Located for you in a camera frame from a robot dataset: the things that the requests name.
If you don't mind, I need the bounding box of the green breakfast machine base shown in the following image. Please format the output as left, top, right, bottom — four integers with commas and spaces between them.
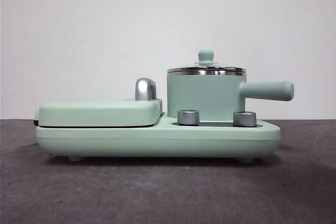
35, 112, 281, 162

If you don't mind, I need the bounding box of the glass lid with green knob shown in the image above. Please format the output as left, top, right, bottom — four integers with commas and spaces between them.
166, 49, 247, 73

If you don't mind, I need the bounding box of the green pot with side handle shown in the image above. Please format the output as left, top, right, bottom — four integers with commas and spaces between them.
166, 68, 295, 120

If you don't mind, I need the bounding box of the silver control knob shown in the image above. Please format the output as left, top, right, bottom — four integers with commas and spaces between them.
177, 109, 200, 125
232, 110, 257, 127

